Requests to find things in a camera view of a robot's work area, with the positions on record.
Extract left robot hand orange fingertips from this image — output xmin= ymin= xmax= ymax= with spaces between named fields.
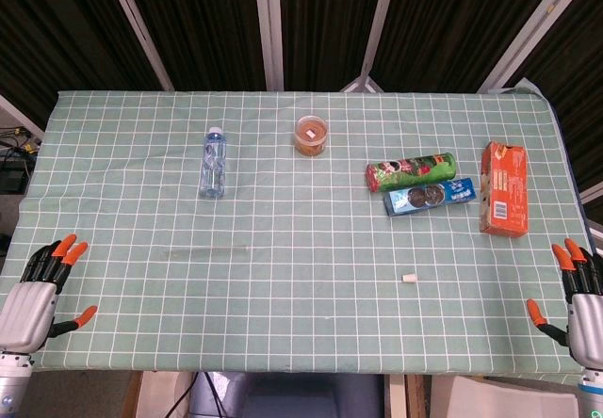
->
xmin=0 ymin=233 xmax=99 ymax=354

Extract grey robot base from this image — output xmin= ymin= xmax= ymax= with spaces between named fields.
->
xmin=190 ymin=371 xmax=385 ymax=418

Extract black electronics box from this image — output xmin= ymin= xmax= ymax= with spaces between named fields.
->
xmin=0 ymin=166 xmax=32 ymax=194

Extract wooden table leg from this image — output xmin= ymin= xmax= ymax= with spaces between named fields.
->
xmin=122 ymin=371 xmax=144 ymax=418
xmin=383 ymin=374 xmax=428 ymax=418

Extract clear plastic water bottle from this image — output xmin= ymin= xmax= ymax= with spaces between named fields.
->
xmin=198 ymin=126 xmax=228 ymax=201

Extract green checked tablecloth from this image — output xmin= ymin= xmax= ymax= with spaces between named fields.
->
xmin=0 ymin=88 xmax=595 ymax=375

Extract clear jar with orange contents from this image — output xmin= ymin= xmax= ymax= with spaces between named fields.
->
xmin=294 ymin=114 xmax=330 ymax=158

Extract green chips can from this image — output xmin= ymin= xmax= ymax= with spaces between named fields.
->
xmin=366 ymin=152 xmax=458 ymax=194

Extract blue cookie box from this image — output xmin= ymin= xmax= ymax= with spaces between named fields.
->
xmin=382 ymin=177 xmax=478 ymax=217

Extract white box under table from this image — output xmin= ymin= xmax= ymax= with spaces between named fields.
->
xmin=431 ymin=375 xmax=581 ymax=418

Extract orange carton box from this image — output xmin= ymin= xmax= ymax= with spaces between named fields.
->
xmin=479 ymin=140 xmax=529 ymax=239

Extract white frame post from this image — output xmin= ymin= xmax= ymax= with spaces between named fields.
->
xmin=0 ymin=92 xmax=47 ymax=140
xmin=476 ymin=0 xmax=595 ymax=93
xmin=341 ymin=0 xmax=401 ymax=93
xmin=253 ymin=0 xmax=285 ymax=91
xmin=102 ymin=0 xmax=174 ymax=91

